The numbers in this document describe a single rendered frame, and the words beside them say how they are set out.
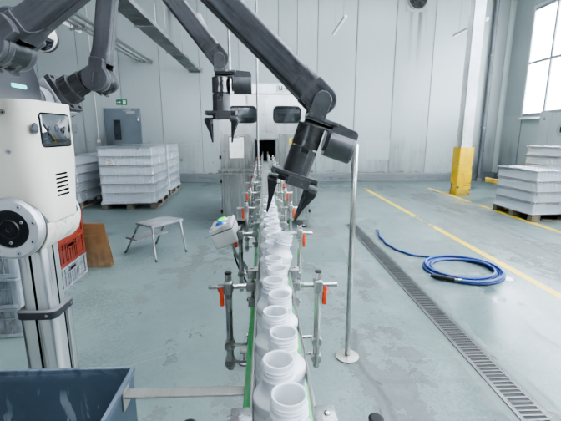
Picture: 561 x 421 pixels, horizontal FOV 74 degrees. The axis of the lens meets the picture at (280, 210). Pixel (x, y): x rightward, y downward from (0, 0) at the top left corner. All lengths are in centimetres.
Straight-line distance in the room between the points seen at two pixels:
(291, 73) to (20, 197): 72
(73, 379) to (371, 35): 1132
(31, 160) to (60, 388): 52
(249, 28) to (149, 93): 1074
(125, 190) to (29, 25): 673
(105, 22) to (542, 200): 682
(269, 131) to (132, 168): 302
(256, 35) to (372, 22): 1104
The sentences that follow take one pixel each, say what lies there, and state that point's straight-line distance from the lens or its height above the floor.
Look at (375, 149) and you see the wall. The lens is 1149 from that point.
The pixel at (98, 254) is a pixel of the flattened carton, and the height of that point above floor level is 16.
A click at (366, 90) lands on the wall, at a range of 1145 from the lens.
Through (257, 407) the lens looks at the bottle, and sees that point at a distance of 47.
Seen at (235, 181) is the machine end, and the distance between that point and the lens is 555.
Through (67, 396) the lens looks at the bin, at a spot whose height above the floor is 89.
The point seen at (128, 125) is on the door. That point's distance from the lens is 1161.
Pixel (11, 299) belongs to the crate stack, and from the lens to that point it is 324.
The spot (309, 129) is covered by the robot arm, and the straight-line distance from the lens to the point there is 77.
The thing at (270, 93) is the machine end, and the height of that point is 196.
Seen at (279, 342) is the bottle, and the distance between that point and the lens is 50.
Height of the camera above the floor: 142
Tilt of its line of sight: 12 degrees down
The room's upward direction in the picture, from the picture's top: straight up
